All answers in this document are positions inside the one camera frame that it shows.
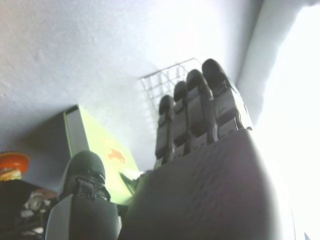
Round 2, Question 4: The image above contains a light green boxed book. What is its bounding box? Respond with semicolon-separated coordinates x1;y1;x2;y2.
63;104;149;206

